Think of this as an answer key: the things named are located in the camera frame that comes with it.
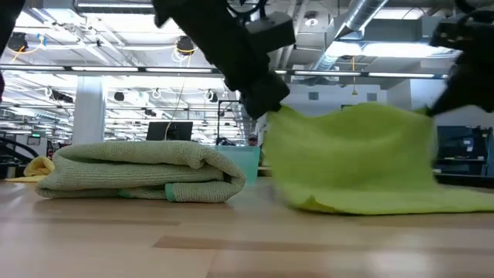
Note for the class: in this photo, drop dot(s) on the lime green microfiber towel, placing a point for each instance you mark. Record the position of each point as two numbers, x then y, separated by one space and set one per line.
355 162

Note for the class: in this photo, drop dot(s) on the white building pillar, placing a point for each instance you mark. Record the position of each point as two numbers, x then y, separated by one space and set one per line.
88 112

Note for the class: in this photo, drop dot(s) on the black metal frame stand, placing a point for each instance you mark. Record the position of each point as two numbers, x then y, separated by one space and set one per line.
227 102

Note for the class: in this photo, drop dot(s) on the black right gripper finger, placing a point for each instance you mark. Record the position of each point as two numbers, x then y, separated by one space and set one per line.
482 92
455 89

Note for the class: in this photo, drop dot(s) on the teal plastic bin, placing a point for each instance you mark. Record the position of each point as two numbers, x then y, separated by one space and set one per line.
251 164

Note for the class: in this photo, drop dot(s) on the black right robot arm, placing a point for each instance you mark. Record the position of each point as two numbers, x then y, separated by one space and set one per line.
478 7

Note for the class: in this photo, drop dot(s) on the dark blue equipment cabinet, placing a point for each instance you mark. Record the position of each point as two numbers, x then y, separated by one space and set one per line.
463 148

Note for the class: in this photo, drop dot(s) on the silver ribbed ventilation duct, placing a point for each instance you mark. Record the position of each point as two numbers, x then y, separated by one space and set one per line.
359 19

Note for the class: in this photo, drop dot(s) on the black computer monitor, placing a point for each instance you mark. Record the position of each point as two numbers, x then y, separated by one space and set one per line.
170 130

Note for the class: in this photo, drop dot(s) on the person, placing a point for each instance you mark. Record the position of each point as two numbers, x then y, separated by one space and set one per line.
252 139

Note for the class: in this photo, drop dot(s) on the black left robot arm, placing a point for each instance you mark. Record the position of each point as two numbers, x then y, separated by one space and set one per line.
7 23

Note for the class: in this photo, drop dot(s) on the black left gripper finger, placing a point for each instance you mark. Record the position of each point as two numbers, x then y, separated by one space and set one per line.
274 92
249 102

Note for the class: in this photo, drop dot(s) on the yellow microfiber towel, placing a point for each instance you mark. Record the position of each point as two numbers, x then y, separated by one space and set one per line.
38 167

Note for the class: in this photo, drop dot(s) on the pale green microfiber towel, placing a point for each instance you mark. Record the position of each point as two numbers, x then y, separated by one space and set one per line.
135 171

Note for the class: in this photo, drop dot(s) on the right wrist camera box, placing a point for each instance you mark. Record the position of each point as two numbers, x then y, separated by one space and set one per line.
451 34

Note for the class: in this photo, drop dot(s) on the long ceiling light rail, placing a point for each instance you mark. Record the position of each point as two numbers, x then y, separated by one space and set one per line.
116 69

